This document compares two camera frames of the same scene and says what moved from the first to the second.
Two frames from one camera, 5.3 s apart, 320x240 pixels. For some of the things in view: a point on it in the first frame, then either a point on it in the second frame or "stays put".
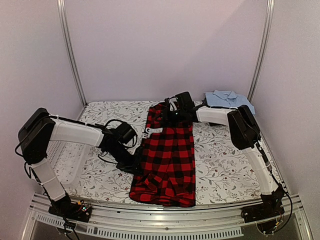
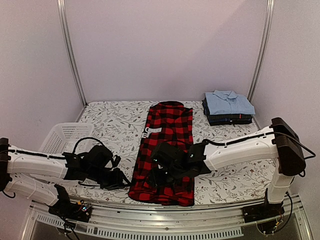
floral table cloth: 222,176 stays put
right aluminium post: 262,49 stays put
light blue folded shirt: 226,98 stays put
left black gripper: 132,167 → 116,183
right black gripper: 166,117 → 156,181
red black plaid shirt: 167,176 stays put
